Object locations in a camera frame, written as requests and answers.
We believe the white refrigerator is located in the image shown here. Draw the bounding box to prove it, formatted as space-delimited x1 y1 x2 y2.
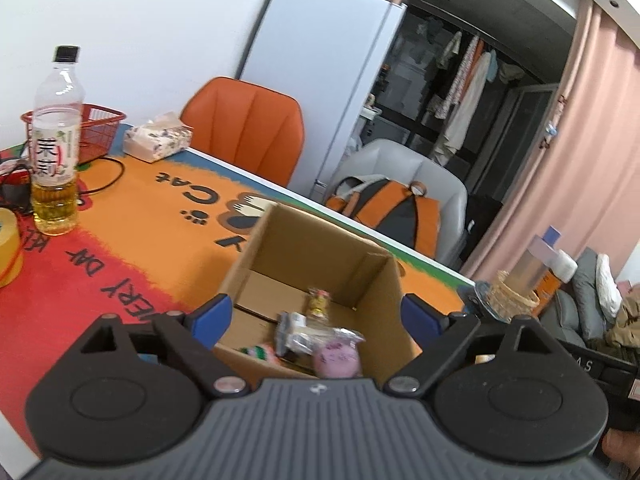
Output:
239 0 408 206

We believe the white pillow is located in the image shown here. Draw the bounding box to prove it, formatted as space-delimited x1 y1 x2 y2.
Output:
595 254 623 313

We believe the olive cloth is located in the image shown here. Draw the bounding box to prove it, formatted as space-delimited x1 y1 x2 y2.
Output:
607 295 640 361

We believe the clear tea bottle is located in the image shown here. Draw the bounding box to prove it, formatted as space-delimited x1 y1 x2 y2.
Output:
31 46 83 236

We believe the long white bread packet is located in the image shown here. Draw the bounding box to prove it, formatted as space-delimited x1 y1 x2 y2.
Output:
277 311 368 356

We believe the person's right hand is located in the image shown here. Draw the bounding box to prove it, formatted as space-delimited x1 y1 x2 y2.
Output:
601 430 640 467

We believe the grey sofa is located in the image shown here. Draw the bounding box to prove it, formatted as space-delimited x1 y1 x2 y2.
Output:
540 247 640 361

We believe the yellow tape roll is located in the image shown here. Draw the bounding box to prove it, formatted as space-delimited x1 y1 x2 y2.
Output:
0 207 25 288

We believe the bright green packet red print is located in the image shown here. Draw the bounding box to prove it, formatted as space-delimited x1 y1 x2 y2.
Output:
240 345 278 362

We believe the pink curtain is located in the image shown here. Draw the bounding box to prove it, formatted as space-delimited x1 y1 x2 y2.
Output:
460 0 640 281

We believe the brown cardboard box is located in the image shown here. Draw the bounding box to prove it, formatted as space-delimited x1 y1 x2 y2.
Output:
214 202 421 386

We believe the orange chair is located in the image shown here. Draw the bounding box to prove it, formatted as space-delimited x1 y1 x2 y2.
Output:
180 76 305 188

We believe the red plastic basket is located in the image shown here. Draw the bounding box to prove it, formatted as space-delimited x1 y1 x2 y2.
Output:
21 103 127 166

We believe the woven bamboo basket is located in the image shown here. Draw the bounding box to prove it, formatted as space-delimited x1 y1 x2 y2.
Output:
487 270 541 318

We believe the brown biscuit packet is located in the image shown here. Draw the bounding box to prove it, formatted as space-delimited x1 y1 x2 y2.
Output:
306 287 333 321

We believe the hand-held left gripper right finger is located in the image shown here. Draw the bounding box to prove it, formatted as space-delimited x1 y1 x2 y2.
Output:
385 294 566 398

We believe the clear bottle purple cap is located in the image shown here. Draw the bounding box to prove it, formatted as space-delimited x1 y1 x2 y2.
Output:
507 226 563 291

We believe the floral hanging garment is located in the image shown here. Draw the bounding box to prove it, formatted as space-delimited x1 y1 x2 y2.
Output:
427 35 481 121

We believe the purple bun packet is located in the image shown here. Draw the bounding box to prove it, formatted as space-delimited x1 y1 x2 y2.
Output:
311 337 362 380

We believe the printed tissue pack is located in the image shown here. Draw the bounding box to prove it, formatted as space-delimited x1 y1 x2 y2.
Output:
122 112 194 163

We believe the black cable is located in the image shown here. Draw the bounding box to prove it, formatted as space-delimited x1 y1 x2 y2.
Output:
75 156 125 193

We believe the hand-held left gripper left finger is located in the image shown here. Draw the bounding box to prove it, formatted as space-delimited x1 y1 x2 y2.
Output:
75 294 251 400

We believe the orange and black backpack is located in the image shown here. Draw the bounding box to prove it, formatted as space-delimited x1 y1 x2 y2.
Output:
325 174 441 251

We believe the orange spray can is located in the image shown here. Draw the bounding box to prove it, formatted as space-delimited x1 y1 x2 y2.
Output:
535 249 578 301

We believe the grey chair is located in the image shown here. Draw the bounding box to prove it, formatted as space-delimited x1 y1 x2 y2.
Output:
325 139 468 271

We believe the white hanging garment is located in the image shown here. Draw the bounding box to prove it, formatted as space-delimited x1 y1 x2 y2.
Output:
442 52 493 153

